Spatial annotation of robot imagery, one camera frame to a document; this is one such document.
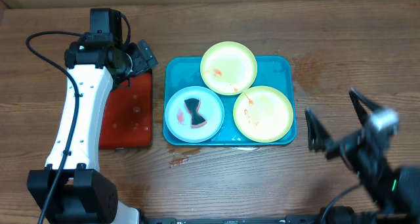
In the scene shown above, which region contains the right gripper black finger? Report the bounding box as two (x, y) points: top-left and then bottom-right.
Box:
(304, 108), (332, 152)
(348, 87), (382, 125)

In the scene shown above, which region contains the light blue plate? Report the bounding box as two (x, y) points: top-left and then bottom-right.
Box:
(164, 86), (224, 143)

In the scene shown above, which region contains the green and pink sponge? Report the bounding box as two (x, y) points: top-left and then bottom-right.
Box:
(184, 98), (207, 128)

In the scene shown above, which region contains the yellow-green plate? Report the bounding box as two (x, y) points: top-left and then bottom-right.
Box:
(200, 41), (258, 95)
(233, 86), (294, 143)

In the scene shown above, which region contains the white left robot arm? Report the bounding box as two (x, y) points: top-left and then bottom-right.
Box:
(27, 39), (158, 223)

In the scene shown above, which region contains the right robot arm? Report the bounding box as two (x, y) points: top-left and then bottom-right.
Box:
(304, 89), (419, 223)

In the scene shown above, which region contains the blue plastic tray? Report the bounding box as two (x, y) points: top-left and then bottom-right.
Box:
(164, 56), (295, 147)

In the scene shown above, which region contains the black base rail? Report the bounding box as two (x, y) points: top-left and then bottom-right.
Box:
(140, 213), (378, 224)

